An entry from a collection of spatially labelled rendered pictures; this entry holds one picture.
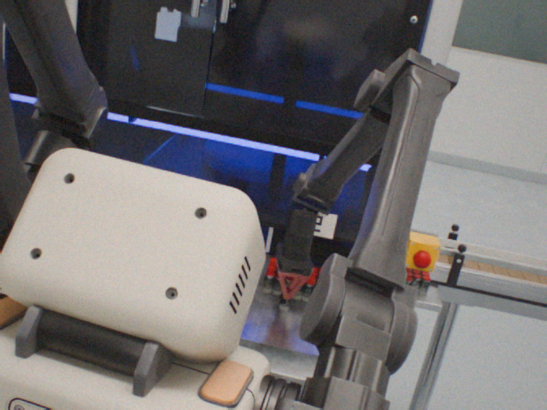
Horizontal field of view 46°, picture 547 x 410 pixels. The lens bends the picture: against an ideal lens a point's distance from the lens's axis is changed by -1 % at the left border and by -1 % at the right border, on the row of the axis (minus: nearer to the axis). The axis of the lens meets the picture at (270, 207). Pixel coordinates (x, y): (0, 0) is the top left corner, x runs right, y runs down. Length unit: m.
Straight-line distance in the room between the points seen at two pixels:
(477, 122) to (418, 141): 5.43
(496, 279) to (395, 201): 0.98
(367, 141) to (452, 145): 5.23
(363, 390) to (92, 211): 0.29
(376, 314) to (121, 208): 0.28
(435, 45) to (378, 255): 0.77
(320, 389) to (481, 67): 5.61
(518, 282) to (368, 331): 1.09
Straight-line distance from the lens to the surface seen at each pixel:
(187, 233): 0.54
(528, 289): 1.73
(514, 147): 6.35
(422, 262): 1.49
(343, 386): 0.61
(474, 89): 6.16
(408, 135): 0.80
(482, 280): 1.69
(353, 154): 1.07
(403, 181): 0.76
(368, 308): 0.67
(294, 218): 1.28
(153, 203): 0.56
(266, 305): 1.40
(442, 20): 1.40
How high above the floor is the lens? 1.59
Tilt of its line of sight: 22 degrees down
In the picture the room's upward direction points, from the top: 10 degrees clockwise
